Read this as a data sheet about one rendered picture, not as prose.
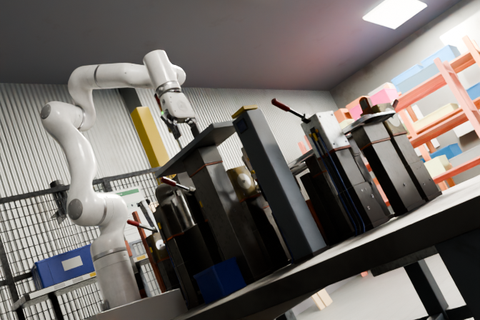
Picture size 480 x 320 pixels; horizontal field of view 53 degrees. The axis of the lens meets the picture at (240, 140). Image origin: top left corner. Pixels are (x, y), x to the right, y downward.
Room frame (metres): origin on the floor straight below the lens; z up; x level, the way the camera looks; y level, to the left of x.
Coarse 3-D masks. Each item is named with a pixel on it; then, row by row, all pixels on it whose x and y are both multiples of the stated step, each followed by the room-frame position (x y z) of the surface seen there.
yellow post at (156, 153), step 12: (144, 108) 3.01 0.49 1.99; (132, 120) 3.04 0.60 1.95; (144, 120) 2.99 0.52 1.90; (144, 132) 2.98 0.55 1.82; (156, 132) 3.03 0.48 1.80; (144, 144) 3.02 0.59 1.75; (156, 144) 3.00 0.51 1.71; (156, 156) 2.97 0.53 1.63; (168, 156) 3.03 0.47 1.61; (156, 180) 3.03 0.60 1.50
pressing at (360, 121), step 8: (384, 112) 1.45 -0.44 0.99; (392, 112) 1.48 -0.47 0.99; (360, 120) 1.40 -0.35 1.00; (368, 120) 1.48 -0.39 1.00; (376, 120) 1.54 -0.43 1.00; (384, 120) 1.56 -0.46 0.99; (344, 128) 1.45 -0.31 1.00; (352, 128) 1.49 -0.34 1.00; (352, 136) 1.63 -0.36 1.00; (312, 152) 1.55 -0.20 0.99; (296, 160) 1.60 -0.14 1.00; (304, 160) 1.67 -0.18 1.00; (296, 168) 1.75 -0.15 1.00; (304, 168) 1.82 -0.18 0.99; (256, 184) 1.75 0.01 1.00
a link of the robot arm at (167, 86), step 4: (164, 84) 1.49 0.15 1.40; (168, 84) 1.49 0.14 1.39; (172, 84) 1.50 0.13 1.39; (176, 84) 1.51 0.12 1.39; (160, 88) 1.49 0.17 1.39; (164, 88) 1.49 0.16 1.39; (168, 88) 1.49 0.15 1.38; (172, 88) 1.50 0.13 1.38; (176, 88) 1.52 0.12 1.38; (180, 88) 1.53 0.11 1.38; (156, 92) 1.52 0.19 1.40; (160, 92) 1.51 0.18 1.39; (164, 92) 1.51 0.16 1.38; (160, 96) 1.53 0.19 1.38
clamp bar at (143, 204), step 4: (144, 200) 2.13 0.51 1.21; (148, 200) 2.16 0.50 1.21; (140, 204) 2.12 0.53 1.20; (144, 204) 2.13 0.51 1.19; (148, 204) 2.17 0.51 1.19; (140, 208) 2.15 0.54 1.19; (144, 208) 2.13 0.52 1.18; (148, 208) 2.14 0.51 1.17; (144, 212) 2.14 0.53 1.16; (148, 212) 2.13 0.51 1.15; (148, 216) 2.14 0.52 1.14; (152, 216) 2.14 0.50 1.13; (148, 220) 2.15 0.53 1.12; (152, 220) 2.13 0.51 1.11; (152, 224) 2.14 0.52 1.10
